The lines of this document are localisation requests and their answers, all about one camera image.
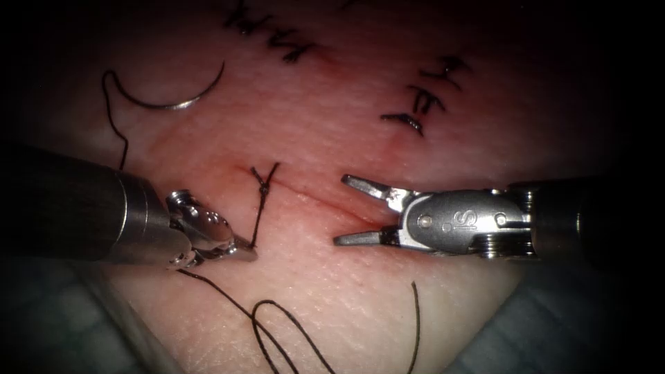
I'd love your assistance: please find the left arm needle driver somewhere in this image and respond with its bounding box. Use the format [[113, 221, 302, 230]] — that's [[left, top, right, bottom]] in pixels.
[[165, 188, 238, 270]]

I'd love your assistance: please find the left arm needle driver jaw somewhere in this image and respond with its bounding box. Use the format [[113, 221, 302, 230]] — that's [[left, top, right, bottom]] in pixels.
[[230, 236, 260, 262]]

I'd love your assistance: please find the right arm needle driver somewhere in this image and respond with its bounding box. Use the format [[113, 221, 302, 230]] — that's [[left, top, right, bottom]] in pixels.
[[398, 186, 537, 260]]

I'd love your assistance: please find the right arm needle driver jaw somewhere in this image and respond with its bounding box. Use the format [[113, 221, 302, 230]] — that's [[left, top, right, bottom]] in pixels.
[[332, 226, 403, 248], [340, 174, 417, 212]]

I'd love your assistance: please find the black thread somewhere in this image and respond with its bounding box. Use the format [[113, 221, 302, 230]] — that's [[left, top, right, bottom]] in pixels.
[[100, 69, 421, 374]]

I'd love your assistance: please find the tissue pad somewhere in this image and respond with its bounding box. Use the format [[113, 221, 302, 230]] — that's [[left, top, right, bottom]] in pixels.
[[20, 0, 630, 374]]

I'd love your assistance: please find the black stitching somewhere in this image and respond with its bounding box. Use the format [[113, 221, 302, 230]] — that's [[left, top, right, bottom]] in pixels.
[[222, 0, 316, 65], [380, 54, 472, 138]]

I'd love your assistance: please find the curved steel needle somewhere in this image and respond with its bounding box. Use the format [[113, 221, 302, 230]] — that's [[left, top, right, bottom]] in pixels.
[[111, 60, 227, 112]]

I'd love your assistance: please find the grey-green cloth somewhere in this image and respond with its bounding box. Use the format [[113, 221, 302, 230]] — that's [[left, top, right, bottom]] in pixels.
[[440, 262, 665, 374], [0, 253, 184, 374]]

